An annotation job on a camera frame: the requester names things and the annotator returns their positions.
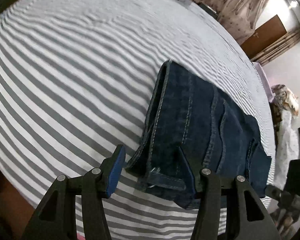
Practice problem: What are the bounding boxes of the dark blue denim jeans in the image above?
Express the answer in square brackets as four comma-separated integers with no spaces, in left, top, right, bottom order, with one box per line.
[127,61,271,210]

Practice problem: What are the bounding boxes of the white dotted cloth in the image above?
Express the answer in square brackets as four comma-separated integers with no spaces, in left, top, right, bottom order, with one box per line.
[274,110,300,184]

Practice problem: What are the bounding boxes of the pile of mixed clothes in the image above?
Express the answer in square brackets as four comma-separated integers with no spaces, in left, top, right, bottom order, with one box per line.
[271,84,299,116]

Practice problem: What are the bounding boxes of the grey white striped bed sheet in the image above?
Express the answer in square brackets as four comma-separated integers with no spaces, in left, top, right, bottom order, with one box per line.
[0,0,275,239]

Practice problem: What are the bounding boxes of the lilac folded cloth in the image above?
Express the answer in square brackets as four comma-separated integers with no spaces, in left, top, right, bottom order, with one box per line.
[252,62,274,103]

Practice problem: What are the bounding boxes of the brown wooden door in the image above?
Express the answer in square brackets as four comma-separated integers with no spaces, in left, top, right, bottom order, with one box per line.
[241,15,287,59]

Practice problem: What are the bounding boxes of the pink patterned curtain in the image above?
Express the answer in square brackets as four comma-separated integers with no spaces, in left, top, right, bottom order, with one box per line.
[193,0,269,44]

